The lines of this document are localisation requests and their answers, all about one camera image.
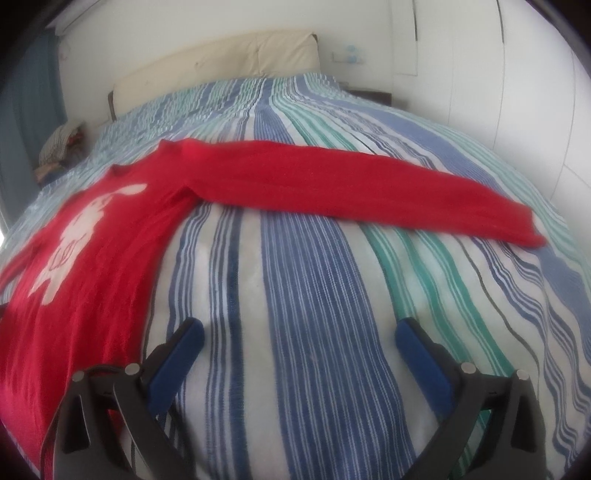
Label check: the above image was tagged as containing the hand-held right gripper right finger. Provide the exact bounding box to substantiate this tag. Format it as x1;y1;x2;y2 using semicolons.
394;316;556;480

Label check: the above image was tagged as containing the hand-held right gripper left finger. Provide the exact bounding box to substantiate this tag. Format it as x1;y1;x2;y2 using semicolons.
41;318;205;480

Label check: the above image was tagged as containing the red towel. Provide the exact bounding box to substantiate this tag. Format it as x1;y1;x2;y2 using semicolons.
0;137;550;444

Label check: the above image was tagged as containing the pile of mixed clothes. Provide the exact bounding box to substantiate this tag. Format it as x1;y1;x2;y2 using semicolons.
34;121;88;183

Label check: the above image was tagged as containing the blue green striped bed sheet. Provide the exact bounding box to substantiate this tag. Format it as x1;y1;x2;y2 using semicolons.
0;71;591;480

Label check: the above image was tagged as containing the dark wooden nightstand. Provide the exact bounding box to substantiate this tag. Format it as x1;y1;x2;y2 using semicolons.
342;82;393;106

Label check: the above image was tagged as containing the blue curtain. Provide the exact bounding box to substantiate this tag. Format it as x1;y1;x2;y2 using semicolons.
0;34;65;195

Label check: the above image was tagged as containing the cream padded headboard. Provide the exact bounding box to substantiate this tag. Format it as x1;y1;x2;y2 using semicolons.
108;30;321;123

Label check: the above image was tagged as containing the white wardrobe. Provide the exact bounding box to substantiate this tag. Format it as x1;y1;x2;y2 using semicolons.
388;0;591;232

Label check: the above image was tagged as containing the white wall socket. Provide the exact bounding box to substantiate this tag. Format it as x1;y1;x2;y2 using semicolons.
332;44;365;65

